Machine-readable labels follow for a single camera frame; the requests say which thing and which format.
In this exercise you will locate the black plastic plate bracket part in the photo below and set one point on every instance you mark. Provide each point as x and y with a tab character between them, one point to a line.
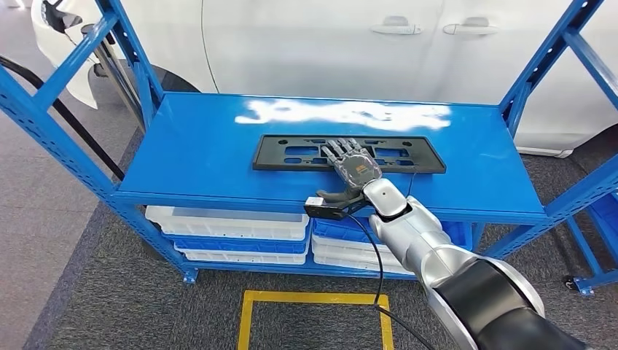
265	152

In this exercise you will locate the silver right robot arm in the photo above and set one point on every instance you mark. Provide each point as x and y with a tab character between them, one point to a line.
425	241

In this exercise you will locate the blue metal shelf rack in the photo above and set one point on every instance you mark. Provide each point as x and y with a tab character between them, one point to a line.
585	249
193	145

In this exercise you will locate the blue plastic bin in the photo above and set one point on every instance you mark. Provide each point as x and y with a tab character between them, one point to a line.
333	231
607	212

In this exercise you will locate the white plastic bin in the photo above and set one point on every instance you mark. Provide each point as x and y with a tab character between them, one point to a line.
231	257
347	265
217	229
338	251

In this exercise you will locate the yellow floor tape square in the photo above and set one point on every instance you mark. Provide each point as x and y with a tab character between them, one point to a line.
309	296

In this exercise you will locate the white car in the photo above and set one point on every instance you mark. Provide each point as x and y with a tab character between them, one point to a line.
314	48

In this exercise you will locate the grey metal pole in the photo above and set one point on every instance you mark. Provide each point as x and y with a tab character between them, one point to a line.
116	82

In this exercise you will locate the black caster wheel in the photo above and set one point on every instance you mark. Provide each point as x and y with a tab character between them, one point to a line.
569	282

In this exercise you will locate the black camera module with bracket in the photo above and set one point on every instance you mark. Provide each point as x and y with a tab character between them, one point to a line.
323	211

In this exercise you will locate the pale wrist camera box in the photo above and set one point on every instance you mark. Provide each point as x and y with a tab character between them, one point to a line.
385	197

